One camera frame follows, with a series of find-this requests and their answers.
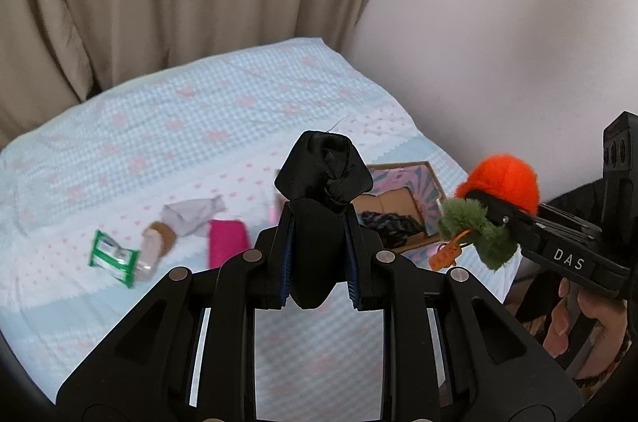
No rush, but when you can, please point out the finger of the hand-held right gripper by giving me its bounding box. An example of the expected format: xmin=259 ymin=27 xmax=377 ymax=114
xmin=466 ymin=189 xmax=550 ymax=243

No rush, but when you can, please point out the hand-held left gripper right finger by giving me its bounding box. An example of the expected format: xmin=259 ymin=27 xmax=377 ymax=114
xmin=343 ymin=206 xmax=585 ymax=422

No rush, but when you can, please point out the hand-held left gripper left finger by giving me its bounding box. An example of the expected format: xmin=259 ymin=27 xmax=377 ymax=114
xmin=56 ymin=200 xmax=296 ymax=422

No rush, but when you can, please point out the orange plush carrot toy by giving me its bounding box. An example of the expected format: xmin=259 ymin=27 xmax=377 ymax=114
xmin=429 ymin=155 xmax=542 ymax=274

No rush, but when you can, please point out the black cloth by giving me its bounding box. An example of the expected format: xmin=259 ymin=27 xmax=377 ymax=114
xmin=274 ymin=130 xmax=374 ymax=310

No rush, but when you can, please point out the printed cardboard box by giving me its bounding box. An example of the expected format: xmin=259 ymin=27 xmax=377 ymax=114
xmin=349 ymin=160 xmax=450 ymax=272

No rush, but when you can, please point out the person's right hand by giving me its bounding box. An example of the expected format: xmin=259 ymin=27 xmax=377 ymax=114
xmin=542 ymin=277 xmax=630 ymax=379

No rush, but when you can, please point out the dark knitted item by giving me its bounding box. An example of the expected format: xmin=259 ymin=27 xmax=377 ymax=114
xmin=360 ymin=210 xmax=428 ymax=248

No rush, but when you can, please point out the pink cloth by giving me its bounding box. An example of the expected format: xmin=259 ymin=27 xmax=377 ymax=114
xmin=208 ymin=218 xmax=249 ymax=269

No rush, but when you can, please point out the grey cloth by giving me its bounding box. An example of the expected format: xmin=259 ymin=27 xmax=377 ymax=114
xmin=159 ymin=197 xmax=228 ymax=238

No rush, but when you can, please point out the clear bottle brown cap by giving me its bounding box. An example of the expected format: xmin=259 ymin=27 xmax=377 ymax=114
xmin=134 ymin=222 xmax=180 ymax=282

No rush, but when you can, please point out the green tissue packet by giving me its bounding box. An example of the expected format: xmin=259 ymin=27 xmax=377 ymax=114
xmin=89 ymin=230 xmax=139 ymax=289

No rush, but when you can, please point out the braided bracelet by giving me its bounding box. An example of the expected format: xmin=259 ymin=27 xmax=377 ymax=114
xmin=572 ymin=365 xmax=626 ymax=389

